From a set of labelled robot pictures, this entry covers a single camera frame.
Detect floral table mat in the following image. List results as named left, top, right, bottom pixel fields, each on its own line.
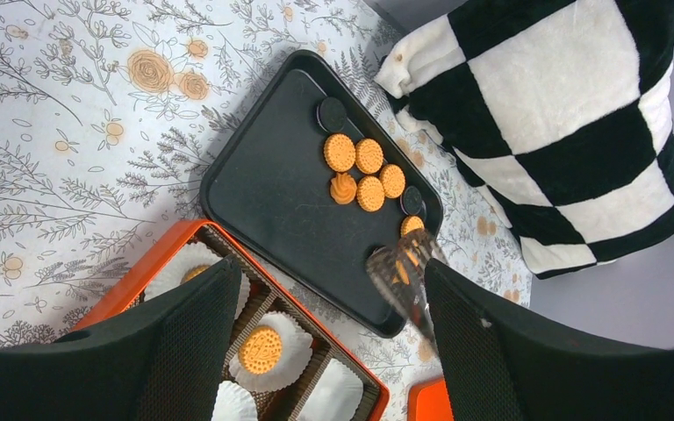
left=0, top=0, right=533, bottom=421

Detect black cookie tray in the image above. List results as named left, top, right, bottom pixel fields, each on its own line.
left=200, top=50, right=443, bottom=338

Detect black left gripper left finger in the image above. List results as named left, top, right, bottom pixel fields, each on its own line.
left=0, top=257, right=241, bottom=420

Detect orange cookie box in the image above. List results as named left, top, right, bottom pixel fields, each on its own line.
left=78, top=220, right=389, bottom=420

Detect orange swirl cookie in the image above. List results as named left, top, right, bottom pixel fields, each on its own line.
left=329, top=173, right=357, bottom=205

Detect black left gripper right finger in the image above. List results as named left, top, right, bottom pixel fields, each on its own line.
left=425, top=260, right=674, bottom=420

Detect black white checkered pillow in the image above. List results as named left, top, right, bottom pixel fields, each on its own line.
left=375, top=0, right=674, bottom=279

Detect orange box lid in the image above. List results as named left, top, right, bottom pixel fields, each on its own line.
left=407, top=377, right=454, bottom=421

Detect metal tongs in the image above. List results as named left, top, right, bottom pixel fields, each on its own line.
left=365, top=228, right=448, bottom=351

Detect black sandwich cookie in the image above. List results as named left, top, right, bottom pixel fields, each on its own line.
left=400, top=185, right=424, bottom=216
left=316, top=96, right=348, bottom=133

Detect round orange cookie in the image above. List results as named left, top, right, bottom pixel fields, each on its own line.
left=180, top=264, right=210, bottom=284
left=238, top=326, right=283, bottom=375
left=355, top=139, right=384, bottom=175
left=323, top=133, right=355, bottom=173
left=356, top=175, right=385, bottom=212
left=379, top=164, right=405, bottom=199
left=400, top=215, right=425, bottom=237

